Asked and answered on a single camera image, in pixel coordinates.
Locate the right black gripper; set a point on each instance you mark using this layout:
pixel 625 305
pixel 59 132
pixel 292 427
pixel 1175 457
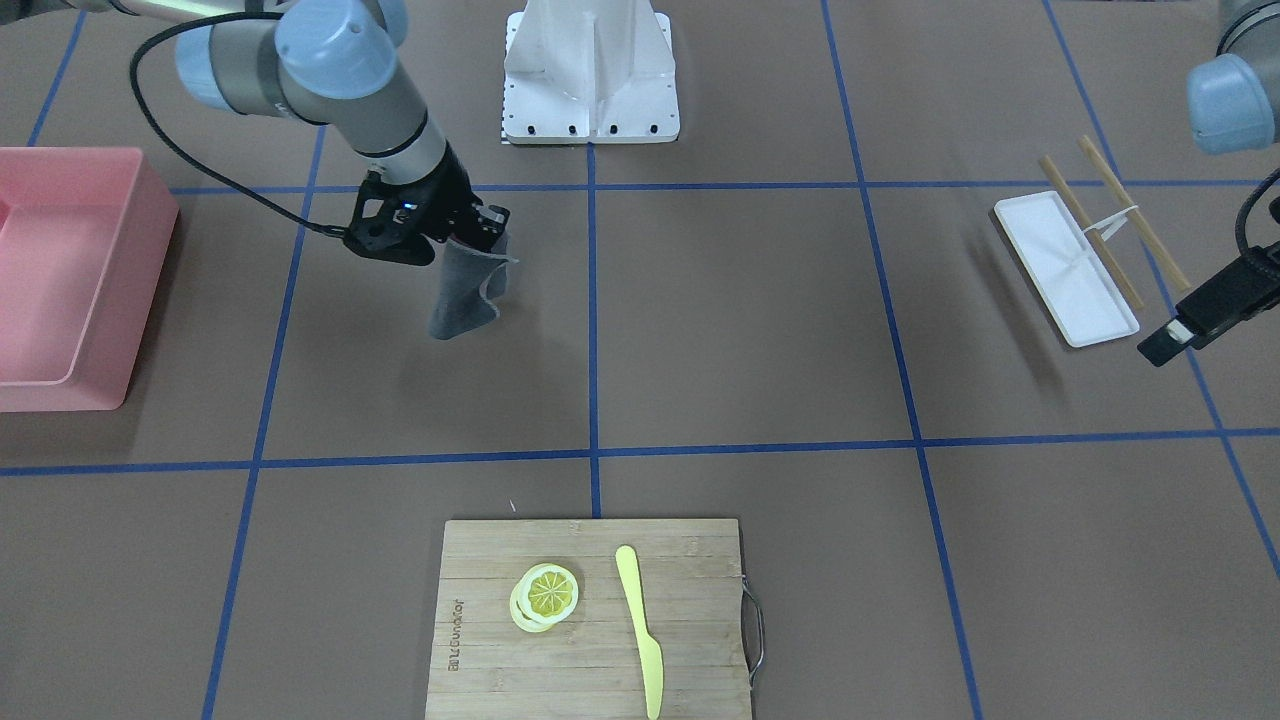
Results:
pixel 447 203

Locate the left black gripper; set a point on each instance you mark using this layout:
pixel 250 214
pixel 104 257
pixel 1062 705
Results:
pixel 1222 302

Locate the grey microfibre cloth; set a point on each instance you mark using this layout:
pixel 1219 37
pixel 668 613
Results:
pixel 472 282

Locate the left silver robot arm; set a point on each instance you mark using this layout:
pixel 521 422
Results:
pixel 1233 106

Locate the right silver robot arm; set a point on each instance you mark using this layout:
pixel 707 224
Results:
pixel 330 63

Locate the white rectangular tray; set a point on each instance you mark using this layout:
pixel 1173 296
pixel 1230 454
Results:
pixel 1079 294

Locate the wooden rack lower rod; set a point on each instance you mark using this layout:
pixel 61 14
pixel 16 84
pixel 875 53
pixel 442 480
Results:
pixel 1172 271

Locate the pink plastic bin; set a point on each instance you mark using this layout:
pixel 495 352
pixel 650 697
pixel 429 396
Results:
pixel 84 239

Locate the yellow plastic knife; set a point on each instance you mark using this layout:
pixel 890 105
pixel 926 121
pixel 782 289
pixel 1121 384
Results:
pixel 648 648

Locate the yellow lemon slices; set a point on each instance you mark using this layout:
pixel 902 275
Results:
pixel 543 597

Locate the bamboo cutting board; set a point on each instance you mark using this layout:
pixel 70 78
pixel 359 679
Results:
pixel 484 667

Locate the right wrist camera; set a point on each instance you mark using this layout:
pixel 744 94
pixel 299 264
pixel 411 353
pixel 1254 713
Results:
pixel 388 222

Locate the white rack bracket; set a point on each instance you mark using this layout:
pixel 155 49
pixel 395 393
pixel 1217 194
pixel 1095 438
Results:
pixel 1108 227

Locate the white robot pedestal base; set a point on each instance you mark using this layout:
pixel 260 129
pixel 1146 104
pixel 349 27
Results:
pixel 578 72

